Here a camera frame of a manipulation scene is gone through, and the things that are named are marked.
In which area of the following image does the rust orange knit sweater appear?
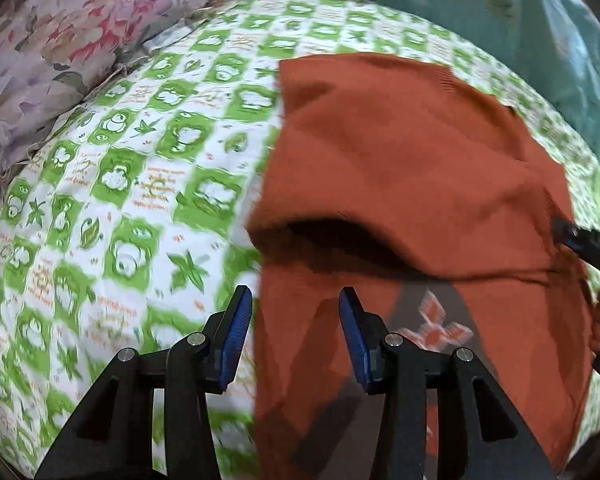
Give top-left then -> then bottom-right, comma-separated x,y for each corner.
248,53 -> 592,479

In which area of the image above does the pink floral pillow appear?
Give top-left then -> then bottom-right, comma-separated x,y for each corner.
0,0 -> 237,207

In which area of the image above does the green white patterned bedsheet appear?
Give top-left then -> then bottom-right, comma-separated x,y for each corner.
0,0 -> 600,477

